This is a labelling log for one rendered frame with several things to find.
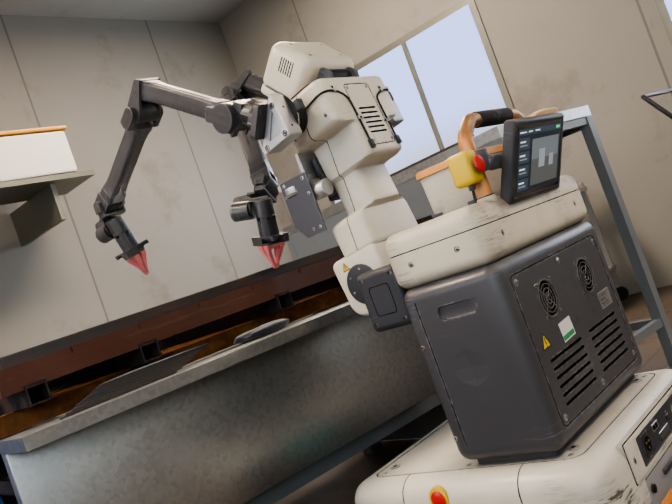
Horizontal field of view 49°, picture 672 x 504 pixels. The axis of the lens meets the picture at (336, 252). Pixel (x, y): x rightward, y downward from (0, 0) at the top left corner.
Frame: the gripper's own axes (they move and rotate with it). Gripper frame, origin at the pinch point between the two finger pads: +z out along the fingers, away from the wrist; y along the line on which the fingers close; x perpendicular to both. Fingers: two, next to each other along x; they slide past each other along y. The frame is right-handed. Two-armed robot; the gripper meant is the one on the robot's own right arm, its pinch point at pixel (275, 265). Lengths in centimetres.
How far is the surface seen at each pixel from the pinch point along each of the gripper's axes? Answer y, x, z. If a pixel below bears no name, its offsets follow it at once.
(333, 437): 14, -2, 50
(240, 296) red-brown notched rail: -0.8, -13.6, 5.5
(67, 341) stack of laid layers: -6, -62, 3
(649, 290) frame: 43, 137, 45
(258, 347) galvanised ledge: 21.8, -26.2, 14.4
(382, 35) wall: -212, 293, -101
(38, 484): 9, -81, 28
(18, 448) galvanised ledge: 17, -85, 16
